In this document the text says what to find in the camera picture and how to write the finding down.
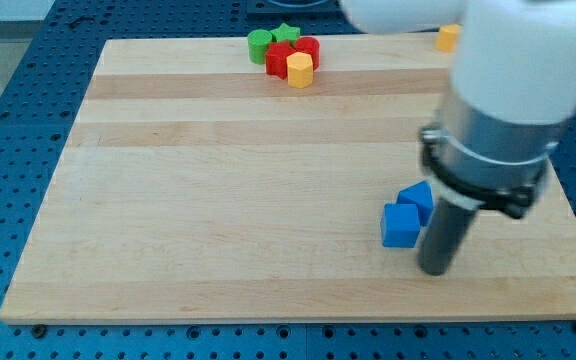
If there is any yellow block at back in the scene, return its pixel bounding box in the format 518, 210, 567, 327
435, 24, 462, 53

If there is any red cylinder block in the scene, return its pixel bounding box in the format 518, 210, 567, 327
293, 36, 320, 70

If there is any yellow hexagon block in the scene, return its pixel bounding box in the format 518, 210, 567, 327
287, 52, 314, 89

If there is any green cylinder block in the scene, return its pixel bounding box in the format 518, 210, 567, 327
247, 29, 273, 65

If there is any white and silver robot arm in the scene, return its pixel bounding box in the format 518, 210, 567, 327
341, 0, 576, 275

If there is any green star block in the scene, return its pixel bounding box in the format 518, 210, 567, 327
270, 23, 301, 44

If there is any light wooden board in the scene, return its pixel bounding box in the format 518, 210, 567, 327
0, 33, 576, 325

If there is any blue cube block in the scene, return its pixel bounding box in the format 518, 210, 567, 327
380, 203, 421, 248

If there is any blue triangle block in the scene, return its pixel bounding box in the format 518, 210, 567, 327
396, 181, 434, 226

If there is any red star block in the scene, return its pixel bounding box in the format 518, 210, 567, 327
265, 41, 296, 80

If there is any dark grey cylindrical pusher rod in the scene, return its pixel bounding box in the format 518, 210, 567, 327
417, 198, 477, 276

